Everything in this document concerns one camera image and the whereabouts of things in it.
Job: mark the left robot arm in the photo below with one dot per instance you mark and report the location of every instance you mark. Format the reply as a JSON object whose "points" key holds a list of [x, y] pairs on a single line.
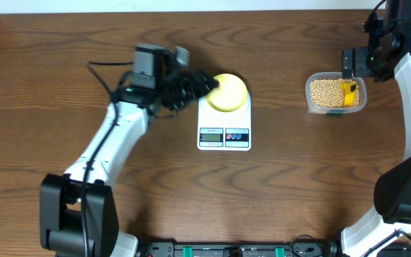
{"points": [[78, 214]]}

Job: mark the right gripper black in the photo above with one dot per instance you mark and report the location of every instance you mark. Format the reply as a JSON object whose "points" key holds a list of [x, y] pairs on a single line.
{"points": [[359, 68]]}

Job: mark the yellow measuring scoop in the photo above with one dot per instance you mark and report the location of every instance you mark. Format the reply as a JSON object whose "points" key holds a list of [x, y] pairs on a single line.
{"points": [[349, 93]]}

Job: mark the white digital kitchen scale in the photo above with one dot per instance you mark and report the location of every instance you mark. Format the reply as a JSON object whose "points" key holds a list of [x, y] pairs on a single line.
{"points": [[224, 131]]}

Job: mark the yellow bowl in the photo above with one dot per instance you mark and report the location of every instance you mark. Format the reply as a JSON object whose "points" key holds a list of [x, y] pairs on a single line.
{"points": [[230, 94]]}

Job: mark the soybeans pile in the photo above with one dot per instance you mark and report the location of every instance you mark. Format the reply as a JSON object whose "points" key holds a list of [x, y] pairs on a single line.
{"points": [[328, 93]]}

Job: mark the black mounting rail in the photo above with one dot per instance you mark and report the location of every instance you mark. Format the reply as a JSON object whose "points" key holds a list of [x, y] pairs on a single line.
{"points": [[298, 248]]}

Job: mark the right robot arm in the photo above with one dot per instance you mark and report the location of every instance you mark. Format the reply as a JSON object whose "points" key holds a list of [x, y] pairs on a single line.
{"points": [[390, 216]]}

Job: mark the clear plastic container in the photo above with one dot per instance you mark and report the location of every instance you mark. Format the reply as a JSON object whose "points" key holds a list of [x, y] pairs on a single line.
{"points": [[314, 109]]}

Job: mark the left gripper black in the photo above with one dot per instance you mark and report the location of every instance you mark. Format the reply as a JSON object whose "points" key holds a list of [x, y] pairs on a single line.
{"points": [[198, 87]]}

